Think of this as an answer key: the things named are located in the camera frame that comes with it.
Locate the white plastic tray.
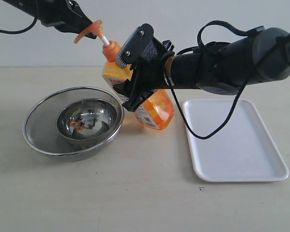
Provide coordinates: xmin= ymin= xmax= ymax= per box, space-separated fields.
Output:
xmin=182 ymin=99 xmax=289 ymax=183

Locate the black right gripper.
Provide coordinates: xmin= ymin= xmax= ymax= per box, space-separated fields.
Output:
xmin=113 ymin=40 xmax=174 ymax=112

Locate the small stainless steel bowl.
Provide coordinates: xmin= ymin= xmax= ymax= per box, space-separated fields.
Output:
xmin=56 ymin=98 xmax=120 ymax=149

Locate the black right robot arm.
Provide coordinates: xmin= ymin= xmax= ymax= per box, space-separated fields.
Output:
xmin=113 ymin=23 xmax=290 ymax=112

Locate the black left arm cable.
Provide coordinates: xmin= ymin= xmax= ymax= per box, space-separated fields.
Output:
xmin=0 ymin=16 xmax=38 ymax=34

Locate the orange dish soap pump bottle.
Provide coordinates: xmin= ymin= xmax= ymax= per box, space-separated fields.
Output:
xmin=74 ymin=20 xmax=175 ymax=130

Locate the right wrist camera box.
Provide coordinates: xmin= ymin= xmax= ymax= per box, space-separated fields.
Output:
xmin=116 ymin=23 xmax=161 ymax=69

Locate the steel mesh colander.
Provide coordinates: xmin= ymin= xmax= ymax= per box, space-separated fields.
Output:
xmin=22 ymin=87 xmax=125 ymax=162

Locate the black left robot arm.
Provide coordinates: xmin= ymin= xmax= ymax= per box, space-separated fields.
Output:
xmin=5 ymin=0 xmax=92 ymax=34

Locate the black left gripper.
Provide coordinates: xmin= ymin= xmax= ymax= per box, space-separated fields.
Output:
xmin=37 ymin=0 xmax=93 ymax=34

